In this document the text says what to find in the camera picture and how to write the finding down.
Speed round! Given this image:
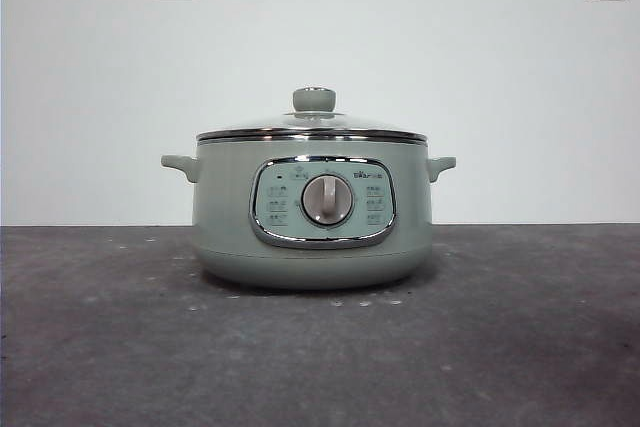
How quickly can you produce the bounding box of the glass lid with green knob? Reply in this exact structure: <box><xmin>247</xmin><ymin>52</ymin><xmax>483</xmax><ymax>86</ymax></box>
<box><xmin>195</xmin><ymin>86</ymin><xmax>430</xmax><ymax>144</ymax></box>

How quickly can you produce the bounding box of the pale green electric cooking pot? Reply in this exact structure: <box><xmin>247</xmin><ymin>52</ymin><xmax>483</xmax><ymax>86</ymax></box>
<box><xmin>160</xmin><ymin>134</ymin><xmax>457</xmax><ymax>291</ymax></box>

